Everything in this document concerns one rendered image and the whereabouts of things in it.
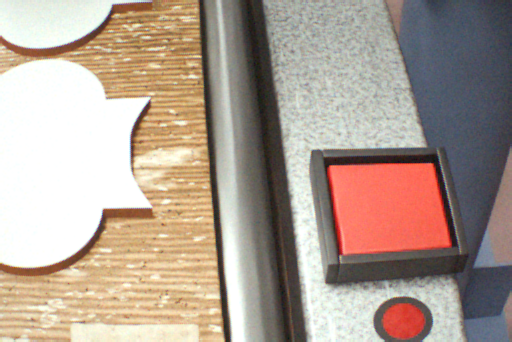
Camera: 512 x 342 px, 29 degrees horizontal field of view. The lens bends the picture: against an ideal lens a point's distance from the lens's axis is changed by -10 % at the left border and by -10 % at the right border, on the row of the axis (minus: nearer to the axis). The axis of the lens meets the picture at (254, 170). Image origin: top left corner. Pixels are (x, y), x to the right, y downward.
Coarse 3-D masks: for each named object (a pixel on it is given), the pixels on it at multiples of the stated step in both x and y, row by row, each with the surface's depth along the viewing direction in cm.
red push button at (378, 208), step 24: (336, 168) 56; (360, 168) 56; (384, 168) 57; (408, 168) 57; (432, 168) 57; (336, 192) 55; (360, 192) 55; (384, 192) 55; (408, 192) 55; (432, 192) 56; (336, 216) 54; (360, 216) 54; (384, 216) 54; (408, 216) 54; (432, 216) 54; (360, 240) 53; (384, 240) 53; (408, 240) 53; (432, 240) 53
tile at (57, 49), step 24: (0, 0) 63; (24, 0) 63; (48, 0) 63; (72, 0) 63; (96, 0) 63; (120, 0) 63; (144, 0) 63; (0, 24) 61; (24, 24) 61; (48, 24) 61; (72, 24) 61; (96, 24) 61; (24, 48) 60; (48, 48) 60; (72, 48) 61
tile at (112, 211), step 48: (0, 96) 57; (48, 96) 57; (96, 96) 57; (0, 144) 54; (48, 144) 55; (96, 144) 55; (0, 192) 52; (48, 192) 52; (96, 192) 52; (0, 240) 50; (48, 240) 50
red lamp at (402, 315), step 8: (400, 304) 52; (408, 304) 52; (392, 312) 52; (400, 312) 52; (408, 312) 52; (416, 312) 52; (384, 320) 51; (392, 320) 51; (400, 320) 51; (408, 320) 52; (416, 320) 51; (424, 320) 52; (384, 328) 51; (392, 328) 51; (400, 328) 51; (408, 328) 51; (416, 328) 51; (400, 336) 51; (408, 336) 51
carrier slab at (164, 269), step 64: (192, 0) 64; (0, 64) 60; (128, 64) 60; (192, 64) 60; (192, 128) 57; (192, 192) 54; (128, 256) 51; (192, 256) 51; (0, 320) 48; (64, 320) 48; (128, 320) 48; (192, 320) 49
